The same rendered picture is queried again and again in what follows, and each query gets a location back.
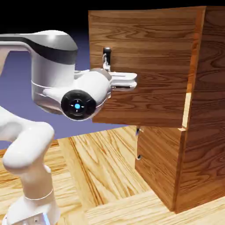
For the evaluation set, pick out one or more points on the brown wooden cabinet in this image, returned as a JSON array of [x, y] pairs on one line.
[[207, 123]]

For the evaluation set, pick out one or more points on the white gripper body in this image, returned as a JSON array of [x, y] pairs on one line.
[[124, 79]]

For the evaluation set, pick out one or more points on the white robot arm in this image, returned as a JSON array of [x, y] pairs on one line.
[[52, 73]]

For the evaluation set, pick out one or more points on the small wooden cabinet door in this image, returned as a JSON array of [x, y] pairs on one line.
[[158, 158]]

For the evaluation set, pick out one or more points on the large wooden cabinet door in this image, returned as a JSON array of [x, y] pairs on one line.
[[149, 38]]

